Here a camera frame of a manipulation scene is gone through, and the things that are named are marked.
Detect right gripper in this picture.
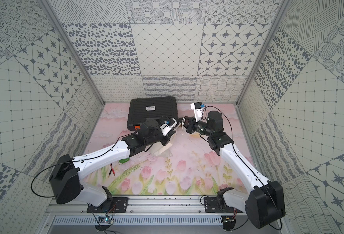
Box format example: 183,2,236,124
180,114,214,137

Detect beige cloth soil bag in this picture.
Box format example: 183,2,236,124
151,116,186,158

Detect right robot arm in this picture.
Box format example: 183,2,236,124
179,111,286,229

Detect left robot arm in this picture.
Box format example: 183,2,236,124
49,118,178,207

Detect black plastic tool case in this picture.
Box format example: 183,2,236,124
127,96,179,131

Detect green plastic nozzle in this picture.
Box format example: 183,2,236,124
119,158,130,164

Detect red and black clip leads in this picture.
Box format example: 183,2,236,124
108,163,115,176

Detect green circuit board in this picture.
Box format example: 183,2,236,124
98,216,114,225

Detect right black controller box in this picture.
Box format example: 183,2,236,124
221,215,236,232

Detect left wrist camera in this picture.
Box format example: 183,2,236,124
160,116,178,136

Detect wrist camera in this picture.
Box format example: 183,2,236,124
190,102,205,122
160,116,178,136

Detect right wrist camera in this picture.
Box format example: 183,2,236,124
190,102,205,122

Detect aluminium mounting rail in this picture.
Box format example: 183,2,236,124
44,194,287,216

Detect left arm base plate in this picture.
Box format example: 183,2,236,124
87,197,129,214

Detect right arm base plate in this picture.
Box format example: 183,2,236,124
200,196,242,213

